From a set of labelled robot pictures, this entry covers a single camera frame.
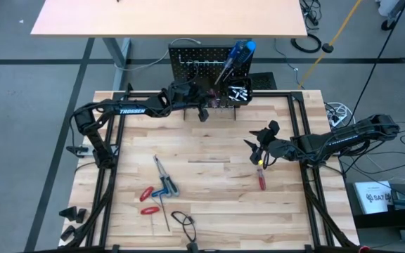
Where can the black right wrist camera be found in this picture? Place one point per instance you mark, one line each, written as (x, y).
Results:
(273, 126)

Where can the black plastic peg board bin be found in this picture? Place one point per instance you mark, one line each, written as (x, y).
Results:
(250, 84)

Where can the black screwdriver with blue cap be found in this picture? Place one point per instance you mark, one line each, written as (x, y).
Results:
(246, 51)

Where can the silver multi-hook tool rail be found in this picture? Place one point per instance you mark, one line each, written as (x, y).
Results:
(202, 62)

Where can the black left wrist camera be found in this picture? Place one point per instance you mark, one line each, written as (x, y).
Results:
(202, 115)

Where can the black metal peg board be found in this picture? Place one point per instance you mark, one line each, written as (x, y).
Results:
(209, 56)

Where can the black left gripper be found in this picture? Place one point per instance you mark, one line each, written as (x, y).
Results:
(188, 95)

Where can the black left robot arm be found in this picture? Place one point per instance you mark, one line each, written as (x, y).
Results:
(132, 110)

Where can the black equipment stand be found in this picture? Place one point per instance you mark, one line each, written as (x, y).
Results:
(382, 221)

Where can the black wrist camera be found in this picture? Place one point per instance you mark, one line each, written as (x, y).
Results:
(273, 126)
(202, 115)

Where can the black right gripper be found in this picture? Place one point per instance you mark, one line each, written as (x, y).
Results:
(276, 147)

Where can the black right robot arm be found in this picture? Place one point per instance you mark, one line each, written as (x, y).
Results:
(346, 135)

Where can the black printed spare part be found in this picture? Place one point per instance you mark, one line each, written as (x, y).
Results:
(69, 232)
(81, 216)
(69, 214)

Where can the light wood desk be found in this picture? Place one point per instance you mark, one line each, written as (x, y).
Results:
(171, 17)

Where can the silver metal bracket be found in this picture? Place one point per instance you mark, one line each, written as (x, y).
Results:
(79, 151)

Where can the small red object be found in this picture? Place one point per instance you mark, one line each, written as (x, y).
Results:
(364, 249)

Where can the black perforated plate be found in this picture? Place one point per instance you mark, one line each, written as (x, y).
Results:
(264, 81)

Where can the black aluminium table frame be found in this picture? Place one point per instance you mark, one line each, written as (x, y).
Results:
(142, 94)

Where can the grey cart leg with caster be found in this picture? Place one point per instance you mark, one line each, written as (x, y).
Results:
(388, 25)

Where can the clear safety glasses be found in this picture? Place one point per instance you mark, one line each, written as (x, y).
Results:
(187, 221)

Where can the white printed box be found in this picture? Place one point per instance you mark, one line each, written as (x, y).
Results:
(362, 188)

